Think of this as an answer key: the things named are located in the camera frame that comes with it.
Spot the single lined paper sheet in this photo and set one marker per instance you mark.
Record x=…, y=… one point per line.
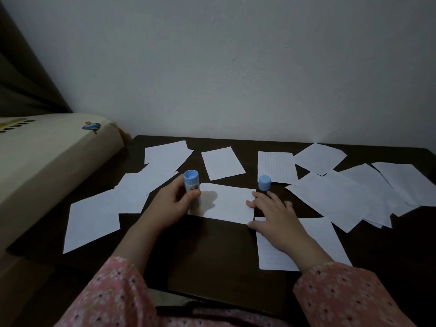
x=327, y=241
x=231, y=204

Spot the person's right forearm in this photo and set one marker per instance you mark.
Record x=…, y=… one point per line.
x=344, y=296

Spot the person's right hand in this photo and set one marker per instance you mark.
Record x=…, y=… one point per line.
x=282, y=228

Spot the white paper sheets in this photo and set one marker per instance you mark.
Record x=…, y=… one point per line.
x=167, y=153

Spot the person's left hand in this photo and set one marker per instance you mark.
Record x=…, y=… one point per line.
x=167, y=207

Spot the white panda print glue stick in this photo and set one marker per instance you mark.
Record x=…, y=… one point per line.
x=190, y=180

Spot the person's left forearm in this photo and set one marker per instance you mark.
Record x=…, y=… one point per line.
x=133, y=255

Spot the dark brown curtain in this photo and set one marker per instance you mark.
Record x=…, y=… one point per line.
x=24, y=88

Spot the blue glue stick cap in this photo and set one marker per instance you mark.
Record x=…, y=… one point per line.
x=264, y=183

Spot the beige mattress with whale print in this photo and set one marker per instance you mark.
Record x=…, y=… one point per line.
x=44, y=173

